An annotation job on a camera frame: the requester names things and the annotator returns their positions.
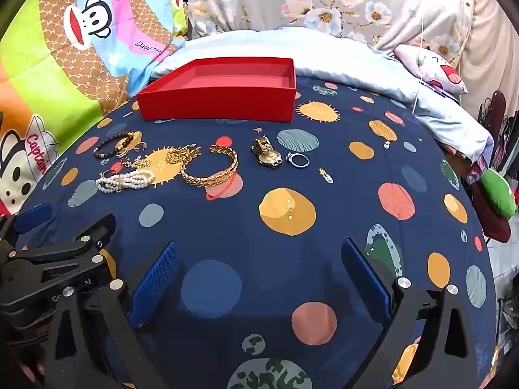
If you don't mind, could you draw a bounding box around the white pearl bracelet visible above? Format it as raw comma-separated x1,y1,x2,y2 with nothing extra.
96,169,157,194

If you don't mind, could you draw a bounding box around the light blue blanket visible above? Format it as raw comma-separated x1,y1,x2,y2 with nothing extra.
149,26,496,162

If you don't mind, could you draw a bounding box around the grey floral blanket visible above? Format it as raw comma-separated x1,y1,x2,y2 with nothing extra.
187,0,478,56

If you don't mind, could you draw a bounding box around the gold wrist watch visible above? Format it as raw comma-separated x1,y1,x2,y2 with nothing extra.
250,135,284,168

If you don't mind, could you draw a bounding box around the colourful cartoon monkey blanket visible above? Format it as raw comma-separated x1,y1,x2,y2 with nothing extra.
0,0,192,216

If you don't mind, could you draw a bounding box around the red cardboard box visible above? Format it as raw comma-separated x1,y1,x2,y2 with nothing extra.
136,57,297,124

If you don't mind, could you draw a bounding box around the green cushion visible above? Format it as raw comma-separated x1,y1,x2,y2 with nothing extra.
480,169,519,220

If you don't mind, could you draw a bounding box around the dark bead bracelet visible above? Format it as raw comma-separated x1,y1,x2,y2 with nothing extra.
93,131,137,160

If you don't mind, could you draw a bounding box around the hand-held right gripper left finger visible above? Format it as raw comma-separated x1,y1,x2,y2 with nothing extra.
42,240,179,389

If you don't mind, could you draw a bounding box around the maroon cloth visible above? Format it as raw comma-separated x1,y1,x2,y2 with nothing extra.
469,185,512,244

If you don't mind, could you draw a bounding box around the white cable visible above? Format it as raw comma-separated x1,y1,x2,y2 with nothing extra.
411,8,427,116

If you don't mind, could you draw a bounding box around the chunky gold chain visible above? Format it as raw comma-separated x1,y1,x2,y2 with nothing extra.
165,143,202,167

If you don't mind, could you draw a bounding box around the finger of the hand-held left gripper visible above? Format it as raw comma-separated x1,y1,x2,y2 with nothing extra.
0,204,53,253
8,213,117,281

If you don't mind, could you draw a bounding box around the beige cloth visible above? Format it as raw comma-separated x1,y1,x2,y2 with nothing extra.
457,0,519,119

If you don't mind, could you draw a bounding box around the navy planet print blanket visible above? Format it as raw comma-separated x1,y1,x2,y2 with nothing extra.
16,77,502,389

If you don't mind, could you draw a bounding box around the purple notebook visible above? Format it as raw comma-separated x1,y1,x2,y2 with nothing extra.
425,80,460,99

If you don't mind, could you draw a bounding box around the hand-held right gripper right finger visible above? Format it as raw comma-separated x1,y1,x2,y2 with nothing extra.
342,238,500,389

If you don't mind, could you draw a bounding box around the pink cartoon pillow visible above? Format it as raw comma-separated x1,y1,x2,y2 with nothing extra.
393,44,469,95

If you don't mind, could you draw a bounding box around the gold cuff bracelet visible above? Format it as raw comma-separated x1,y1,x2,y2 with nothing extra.
179,144,239,189

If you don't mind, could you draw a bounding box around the black metal rack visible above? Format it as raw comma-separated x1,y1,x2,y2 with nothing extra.
477,91,519,171

